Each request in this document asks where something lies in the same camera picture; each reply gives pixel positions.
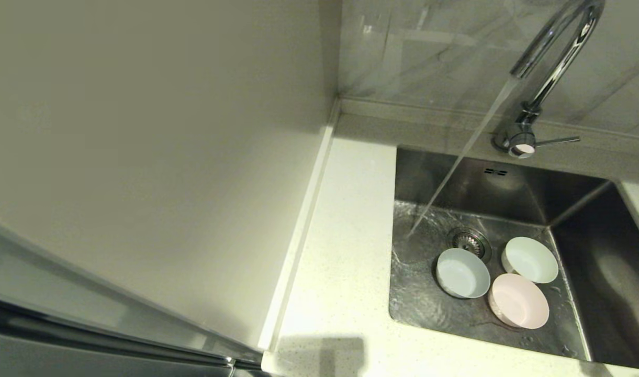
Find pale blue bowl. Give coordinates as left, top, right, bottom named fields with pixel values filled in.
left=435, top=248, right=491, bottom=299

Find chrome faucet lever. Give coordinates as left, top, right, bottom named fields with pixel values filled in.
left=508, top=135, right=581, bottom=159

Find pale green bowl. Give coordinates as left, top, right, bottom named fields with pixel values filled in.
left=501, top=237, right=559, bottom=284

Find pale pink bowl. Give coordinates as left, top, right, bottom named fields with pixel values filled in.
left=488, top=273, right=550, bottom=330

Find stainless steel sink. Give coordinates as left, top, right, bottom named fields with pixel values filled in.
left=388, top=147, right=639, bottom=370

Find running water stream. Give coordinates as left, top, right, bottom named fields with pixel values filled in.
left=408, top=73, right=520, bottom=239

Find round metal drain strainer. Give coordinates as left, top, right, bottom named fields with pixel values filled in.
left=446, top=226, right=492, bottom=262

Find chrome gooseneck faucet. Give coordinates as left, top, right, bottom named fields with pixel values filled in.
left=493, top=0, right=607, bottom=159

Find stainless steel appliance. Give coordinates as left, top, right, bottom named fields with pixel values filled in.
left=0, top=217, right=264, bottom=377

